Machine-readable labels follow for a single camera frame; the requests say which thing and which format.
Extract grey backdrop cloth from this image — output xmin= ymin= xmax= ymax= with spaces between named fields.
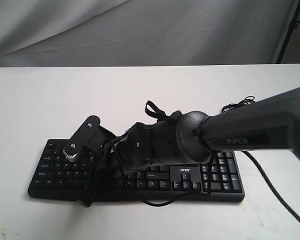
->
xmin=0 ymin=0 xmax=298 ymax=67

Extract black USB cable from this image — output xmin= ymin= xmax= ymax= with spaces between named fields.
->
xmin=221 ymin=96 xmax=258 ymax=114

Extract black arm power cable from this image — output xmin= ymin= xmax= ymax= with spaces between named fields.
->
xmin=242 ymin=149 xmax=300 ymax=240

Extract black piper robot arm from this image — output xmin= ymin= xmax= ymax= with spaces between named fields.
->
xmin=95 ymin=87 xmax=300 ymax=177

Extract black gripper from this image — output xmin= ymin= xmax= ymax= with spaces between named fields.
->
xmin=99 ymin=122 xmax=159 ymax=175

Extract black tripod stand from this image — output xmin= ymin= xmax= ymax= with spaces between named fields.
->
xmin=275 ymin=0 xmax=300 ymax=64

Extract black acer keyboard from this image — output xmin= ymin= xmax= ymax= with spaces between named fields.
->
xmin=27 ymin=139 xmax=245 ymax=203

